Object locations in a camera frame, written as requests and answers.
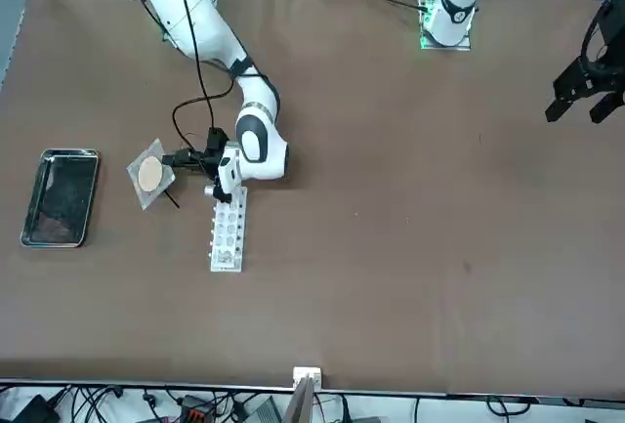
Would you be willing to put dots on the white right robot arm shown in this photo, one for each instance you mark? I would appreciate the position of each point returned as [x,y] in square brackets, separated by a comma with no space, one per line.
[205,17]

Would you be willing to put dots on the white post bracket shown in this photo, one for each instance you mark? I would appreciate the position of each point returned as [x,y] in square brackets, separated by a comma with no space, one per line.
[300,373]

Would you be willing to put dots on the white test tube rack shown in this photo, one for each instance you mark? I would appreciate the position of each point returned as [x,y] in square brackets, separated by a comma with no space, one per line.
[229,237]

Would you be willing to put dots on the aluminium frame post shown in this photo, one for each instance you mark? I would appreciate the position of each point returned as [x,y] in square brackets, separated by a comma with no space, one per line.
[300,403]

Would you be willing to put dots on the grey power adapter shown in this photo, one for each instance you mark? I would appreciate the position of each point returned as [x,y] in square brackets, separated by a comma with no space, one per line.
[263,410]

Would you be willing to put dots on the glass test tube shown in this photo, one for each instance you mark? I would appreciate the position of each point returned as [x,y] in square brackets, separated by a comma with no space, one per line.
[224,258]

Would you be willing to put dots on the black power adapter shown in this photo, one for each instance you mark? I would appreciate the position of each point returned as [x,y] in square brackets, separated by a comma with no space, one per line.
[36,408]

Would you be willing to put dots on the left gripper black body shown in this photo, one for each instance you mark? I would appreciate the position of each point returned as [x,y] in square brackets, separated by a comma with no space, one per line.
[612,22]

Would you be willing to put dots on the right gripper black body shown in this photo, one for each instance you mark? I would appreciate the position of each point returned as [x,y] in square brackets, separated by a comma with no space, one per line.
[215,149]

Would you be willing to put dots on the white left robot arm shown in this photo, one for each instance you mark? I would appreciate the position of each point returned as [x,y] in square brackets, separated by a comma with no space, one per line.
[454,8]

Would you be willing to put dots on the orange black connector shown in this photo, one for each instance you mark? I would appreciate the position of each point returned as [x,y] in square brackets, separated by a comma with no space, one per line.
[195,413]

